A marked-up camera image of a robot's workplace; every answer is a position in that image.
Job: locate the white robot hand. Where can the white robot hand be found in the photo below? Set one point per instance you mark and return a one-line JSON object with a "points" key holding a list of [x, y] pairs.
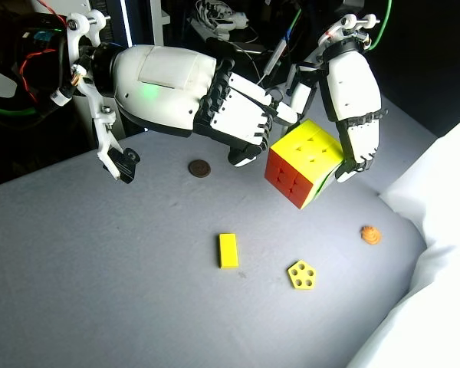
{"points": [[352, 88], [165, 96]]}

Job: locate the large colourful puzzle cube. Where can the large colourful puzzle cube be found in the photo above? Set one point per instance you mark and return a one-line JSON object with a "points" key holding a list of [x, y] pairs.
{"points": [[291, 180]]}

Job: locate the dark chocolate sandwich cookie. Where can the dark chocolate sandwich cookie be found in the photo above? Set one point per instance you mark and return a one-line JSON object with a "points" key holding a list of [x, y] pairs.
{"points": [[199, 168]]}

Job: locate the spare white robotic hand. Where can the spare white robotic hand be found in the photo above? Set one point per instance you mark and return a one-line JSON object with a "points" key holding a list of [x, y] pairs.
{"points": [[222, 21]]}

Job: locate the orange swirl cookie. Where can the orange swirl cookie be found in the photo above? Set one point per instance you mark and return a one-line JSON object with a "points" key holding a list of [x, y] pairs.
{"points": [[371, 235]]}

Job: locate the yellow rectangular block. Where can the yellow rectangular block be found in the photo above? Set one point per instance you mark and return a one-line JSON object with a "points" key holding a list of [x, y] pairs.
{"points": [[228, 251]]}

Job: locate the grey table cloth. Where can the grey table cloth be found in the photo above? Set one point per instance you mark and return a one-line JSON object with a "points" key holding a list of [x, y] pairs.
{"points": [[138, 287]]}

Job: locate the yellow pentagon block with holes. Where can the yellow pentagon block with holes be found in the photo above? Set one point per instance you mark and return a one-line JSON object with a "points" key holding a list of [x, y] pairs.
{"points": [[302, 275]]}

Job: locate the white backdrop sheet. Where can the white backdrop sheet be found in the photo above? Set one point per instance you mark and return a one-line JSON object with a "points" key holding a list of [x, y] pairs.
{"points": [[444, 268]]}

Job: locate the white frame post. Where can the white frame post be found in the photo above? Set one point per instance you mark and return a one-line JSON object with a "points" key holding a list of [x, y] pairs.
{"points": [[159, 23]]}

